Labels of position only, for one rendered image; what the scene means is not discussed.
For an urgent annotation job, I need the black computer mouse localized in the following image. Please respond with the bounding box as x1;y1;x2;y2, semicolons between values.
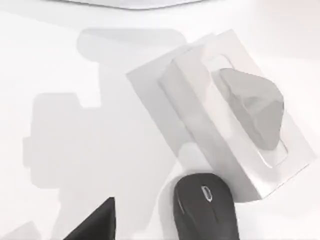
173;172;241;240

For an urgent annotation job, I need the white tissue box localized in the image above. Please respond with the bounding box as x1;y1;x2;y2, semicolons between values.
156;29;318;201

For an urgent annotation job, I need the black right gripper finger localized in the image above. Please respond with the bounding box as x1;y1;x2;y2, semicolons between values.
62;196;117;240

